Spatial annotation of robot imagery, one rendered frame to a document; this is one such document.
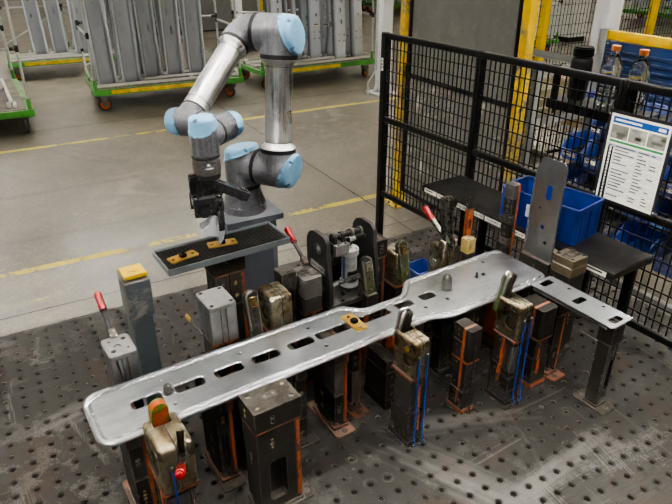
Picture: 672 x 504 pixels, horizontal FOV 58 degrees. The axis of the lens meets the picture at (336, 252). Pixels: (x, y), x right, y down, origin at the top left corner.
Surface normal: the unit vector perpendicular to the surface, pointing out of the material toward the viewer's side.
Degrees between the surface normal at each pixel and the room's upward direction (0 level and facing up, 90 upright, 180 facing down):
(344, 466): 0
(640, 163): 90
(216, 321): 90
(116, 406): 0
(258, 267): 90
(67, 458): 0
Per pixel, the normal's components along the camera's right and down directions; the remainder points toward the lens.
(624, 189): -0.84, 0.26
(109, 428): 0.00, -0.89
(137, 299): 0.55, 0.39
